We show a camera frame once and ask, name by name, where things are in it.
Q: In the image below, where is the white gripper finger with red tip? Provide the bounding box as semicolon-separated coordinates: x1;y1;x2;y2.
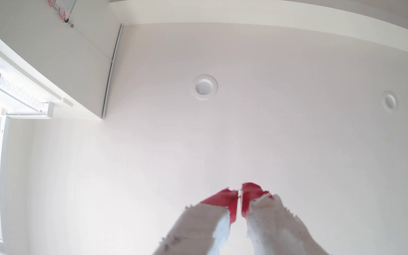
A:
241;182;329;255
153;188;239;255

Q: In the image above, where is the round recessed ceiling light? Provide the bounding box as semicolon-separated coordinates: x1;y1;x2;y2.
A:
191;74;218;100
382;91;399;113

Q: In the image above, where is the white blind headrail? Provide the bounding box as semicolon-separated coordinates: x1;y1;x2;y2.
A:
0;64;55;119

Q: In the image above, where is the pink cable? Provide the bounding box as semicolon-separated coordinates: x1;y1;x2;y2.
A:
48;0;71;24

